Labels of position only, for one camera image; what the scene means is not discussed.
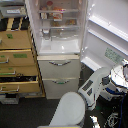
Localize food items on fridge shelf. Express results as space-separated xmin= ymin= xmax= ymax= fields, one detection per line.
xmin=38 ymin=0 xmax=79 ymax=27

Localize upper fridge drawer handle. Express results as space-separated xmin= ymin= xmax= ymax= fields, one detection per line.
xmin=49 ymin=61 xmax=71 ymax=66

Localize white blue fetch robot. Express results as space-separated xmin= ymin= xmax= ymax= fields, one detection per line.
xmin=96 ymin=59 xmax=128 ymax=104

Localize grey box on cabinet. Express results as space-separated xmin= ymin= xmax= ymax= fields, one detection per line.
xmin=0 ymin=6 xmax=27 ymax=18

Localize white refrigerator body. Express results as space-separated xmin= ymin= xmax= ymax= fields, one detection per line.
xmin=25 ymin=0 xmax=87 ymax=99

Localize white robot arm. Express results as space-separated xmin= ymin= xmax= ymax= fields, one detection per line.
xmin=50 ymin=67 xmax=110 ymax=127

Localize lower fridge drawer handle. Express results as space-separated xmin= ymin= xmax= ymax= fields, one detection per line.
xmin=52 ymin=80 xmax=69 ymax=84

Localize fridge drawer handle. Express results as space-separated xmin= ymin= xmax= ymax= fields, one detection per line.
xmin=52 ymin=80 xmax=69 ymax=84
xmin=49 ymin=61 xmax=71 ymax=66

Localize wooden drawer cabinet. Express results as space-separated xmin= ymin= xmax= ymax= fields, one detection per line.
xmin=0 ymin=17 xmax=45 ymax=97

